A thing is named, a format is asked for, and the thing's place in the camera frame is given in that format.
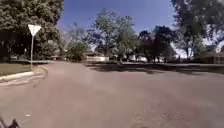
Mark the pale low building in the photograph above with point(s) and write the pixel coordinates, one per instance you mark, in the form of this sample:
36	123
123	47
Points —
96	58

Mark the grey asphalt road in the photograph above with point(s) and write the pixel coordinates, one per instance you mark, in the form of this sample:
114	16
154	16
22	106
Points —
110	96

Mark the broad green tree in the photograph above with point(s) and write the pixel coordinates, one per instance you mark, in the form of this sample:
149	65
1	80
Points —
110	31

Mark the round green bush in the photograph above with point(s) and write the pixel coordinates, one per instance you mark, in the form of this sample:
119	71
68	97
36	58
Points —
77	51

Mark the dark green trees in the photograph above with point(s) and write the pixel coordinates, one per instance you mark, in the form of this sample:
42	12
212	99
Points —
158	43

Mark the triangular sign on pole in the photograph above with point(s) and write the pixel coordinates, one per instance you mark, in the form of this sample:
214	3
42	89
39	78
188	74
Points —
34	29

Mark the large overhanging tree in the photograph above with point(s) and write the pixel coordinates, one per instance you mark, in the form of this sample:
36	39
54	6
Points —
200	20

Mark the tall leafy tree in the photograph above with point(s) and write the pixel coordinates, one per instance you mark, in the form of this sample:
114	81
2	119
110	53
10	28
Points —
23	20

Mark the green grass lawn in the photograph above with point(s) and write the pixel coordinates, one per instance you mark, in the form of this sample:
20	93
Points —
11	68

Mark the brown low building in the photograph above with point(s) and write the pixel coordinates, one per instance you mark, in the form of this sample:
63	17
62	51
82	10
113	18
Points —
213	58

